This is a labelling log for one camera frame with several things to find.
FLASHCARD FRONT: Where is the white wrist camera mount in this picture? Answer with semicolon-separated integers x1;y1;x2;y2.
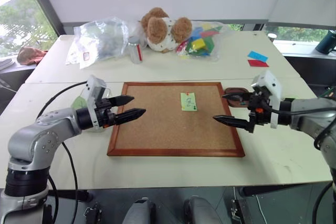
83;74;109;131
250;70;282;130

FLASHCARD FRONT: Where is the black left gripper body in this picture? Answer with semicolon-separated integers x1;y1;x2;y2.
94;97;118;130

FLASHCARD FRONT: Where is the brown and white plush bear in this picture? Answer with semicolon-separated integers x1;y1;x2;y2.
140;6;193;54

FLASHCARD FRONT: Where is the brown crumpled cloth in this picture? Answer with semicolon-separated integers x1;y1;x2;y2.
16;46;48;66

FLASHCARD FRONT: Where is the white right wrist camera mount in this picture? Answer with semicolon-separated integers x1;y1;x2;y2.
250;70;282;130

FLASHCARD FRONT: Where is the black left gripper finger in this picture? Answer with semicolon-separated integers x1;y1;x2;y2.
108;94;135;107
114;108;146;126

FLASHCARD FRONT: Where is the clear plastic bag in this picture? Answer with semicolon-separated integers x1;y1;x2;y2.
65;16;130;70

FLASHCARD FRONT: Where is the black window frame post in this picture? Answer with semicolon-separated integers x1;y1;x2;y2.
21;0;64;36

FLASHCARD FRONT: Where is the bag of coloured blocks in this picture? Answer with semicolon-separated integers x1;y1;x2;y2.
175;20;224;62

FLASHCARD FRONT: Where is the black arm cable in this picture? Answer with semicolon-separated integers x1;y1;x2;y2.
262;103;336;224
36;80;89;224

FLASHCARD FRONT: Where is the green small dish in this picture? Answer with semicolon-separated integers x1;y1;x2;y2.
70;94;89;110

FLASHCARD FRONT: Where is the wood-framed cork board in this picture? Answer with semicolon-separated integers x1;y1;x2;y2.
107;81;246;158

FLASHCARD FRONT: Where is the red paper card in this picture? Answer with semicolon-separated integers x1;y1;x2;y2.
247;59;270;68

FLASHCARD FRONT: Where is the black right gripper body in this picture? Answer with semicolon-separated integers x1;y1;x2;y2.
248;91;271;127

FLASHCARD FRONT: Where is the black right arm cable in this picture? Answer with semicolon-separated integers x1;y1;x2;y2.
262;103;336;224

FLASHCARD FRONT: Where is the brown wooden small tray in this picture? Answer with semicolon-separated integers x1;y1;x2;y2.
224;87;250;108

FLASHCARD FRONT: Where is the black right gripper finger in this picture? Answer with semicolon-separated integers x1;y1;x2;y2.
212;114;255;134
221;92;253;103

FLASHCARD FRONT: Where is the dark green tumbler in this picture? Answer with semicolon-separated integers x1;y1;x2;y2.
314;29;336;55

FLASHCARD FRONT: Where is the green paper note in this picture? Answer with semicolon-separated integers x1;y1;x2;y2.
180;92;198;112

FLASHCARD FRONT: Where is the black table bracket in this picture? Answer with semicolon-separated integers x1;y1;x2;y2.
83;202;102;224
230;198;248;224

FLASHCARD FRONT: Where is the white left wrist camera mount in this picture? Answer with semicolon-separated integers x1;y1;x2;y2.
83;74;109;131

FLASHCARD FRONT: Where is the blue paper card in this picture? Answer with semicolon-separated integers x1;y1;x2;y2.
246;50;269;62

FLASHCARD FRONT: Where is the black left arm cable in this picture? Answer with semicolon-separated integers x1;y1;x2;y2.
36;80;89;224

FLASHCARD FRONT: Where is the clear jar with silver lid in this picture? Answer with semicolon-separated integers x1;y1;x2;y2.
127;35;144;65

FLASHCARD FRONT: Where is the dark grey rounded shape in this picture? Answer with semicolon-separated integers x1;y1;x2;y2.
121;197;158;224
183;196;224;224

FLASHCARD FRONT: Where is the white flat stack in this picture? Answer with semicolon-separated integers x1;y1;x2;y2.
0;58;14;72

